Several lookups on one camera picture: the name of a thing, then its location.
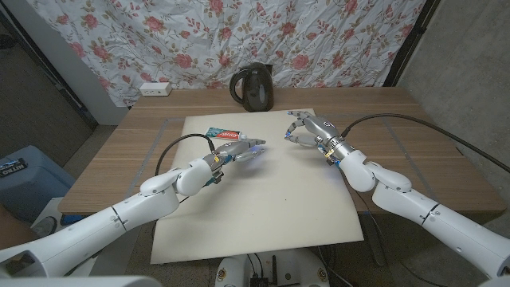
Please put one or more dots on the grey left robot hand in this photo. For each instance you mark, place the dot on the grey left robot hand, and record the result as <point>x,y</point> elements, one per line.
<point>235,150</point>

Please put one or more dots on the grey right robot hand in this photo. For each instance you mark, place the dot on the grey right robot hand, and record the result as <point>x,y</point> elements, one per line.
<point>320,129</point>

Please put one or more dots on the cream foam board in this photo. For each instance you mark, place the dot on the cream foam board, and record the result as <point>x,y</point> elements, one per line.
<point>259,215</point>

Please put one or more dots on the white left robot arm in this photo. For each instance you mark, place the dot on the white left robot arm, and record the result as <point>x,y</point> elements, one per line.
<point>119,219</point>

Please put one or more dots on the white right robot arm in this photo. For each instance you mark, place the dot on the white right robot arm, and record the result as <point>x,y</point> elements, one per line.
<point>418,207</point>

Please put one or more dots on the Colgate toothpaste tube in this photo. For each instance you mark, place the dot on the Colgate toothpaste tube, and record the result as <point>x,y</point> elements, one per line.
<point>225,134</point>

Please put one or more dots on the black electric kettle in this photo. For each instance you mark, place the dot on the black electric kettle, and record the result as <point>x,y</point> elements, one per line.
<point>255,89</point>

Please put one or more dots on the white power strip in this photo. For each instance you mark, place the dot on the white power strip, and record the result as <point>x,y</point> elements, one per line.
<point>155,89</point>

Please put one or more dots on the floral backdrop cloth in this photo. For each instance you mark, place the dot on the floral backdrop cloth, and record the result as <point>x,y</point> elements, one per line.
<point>239,36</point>

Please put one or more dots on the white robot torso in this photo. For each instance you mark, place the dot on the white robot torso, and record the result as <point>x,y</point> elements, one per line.
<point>239,273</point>

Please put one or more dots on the black backdrop stand pole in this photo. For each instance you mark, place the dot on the black backdrop stand pole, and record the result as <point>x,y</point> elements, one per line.
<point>410,44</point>

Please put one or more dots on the grey table leg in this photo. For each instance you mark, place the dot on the grey table leg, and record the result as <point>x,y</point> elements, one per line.
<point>374,247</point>

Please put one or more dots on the white box with round dial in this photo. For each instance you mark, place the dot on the white box with round dial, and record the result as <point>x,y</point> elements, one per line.
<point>52,219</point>

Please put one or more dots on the blue plastic bin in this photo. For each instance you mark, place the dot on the blue plastic bin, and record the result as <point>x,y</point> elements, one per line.
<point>28,179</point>

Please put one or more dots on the black left wrist camera module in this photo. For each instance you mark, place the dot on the black left wrist camera module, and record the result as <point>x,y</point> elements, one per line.
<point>214,178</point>

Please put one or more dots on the black slanted floor rail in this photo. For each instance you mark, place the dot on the black slanted floor rail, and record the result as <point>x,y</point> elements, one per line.
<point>52,75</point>

